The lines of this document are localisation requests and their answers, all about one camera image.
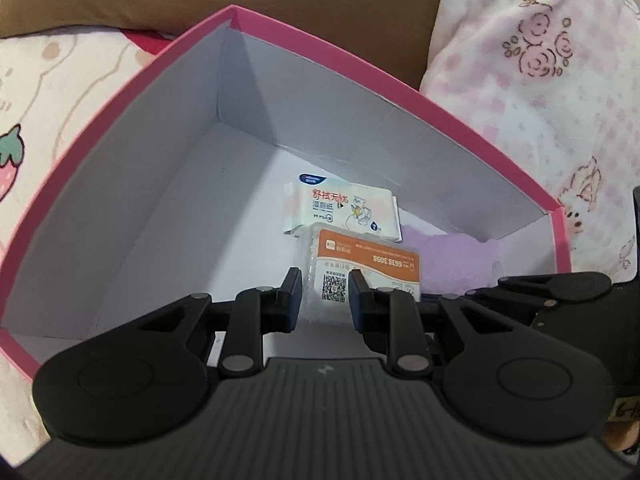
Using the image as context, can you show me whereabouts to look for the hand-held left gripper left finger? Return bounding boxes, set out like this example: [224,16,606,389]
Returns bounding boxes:
[135,266,304,379]

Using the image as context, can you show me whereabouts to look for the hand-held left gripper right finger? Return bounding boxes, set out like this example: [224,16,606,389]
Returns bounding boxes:
[347,268,507,379]

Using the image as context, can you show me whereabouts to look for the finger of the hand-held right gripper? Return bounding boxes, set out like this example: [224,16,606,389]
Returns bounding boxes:
[465,271,614,311]

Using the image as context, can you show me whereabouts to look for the tissue pack with orange label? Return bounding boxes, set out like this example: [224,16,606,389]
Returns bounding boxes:
[299,225,423,323]

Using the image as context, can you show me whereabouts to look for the white wet wipes packet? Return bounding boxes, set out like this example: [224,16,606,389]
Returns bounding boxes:
[281,172,402,244]

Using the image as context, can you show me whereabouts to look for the pink cardboard box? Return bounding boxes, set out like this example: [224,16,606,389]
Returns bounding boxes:
[0,4,572,391]

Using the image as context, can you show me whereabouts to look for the pink checked fleece blanket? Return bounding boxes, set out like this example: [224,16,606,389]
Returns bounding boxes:
[419,0,640,286]

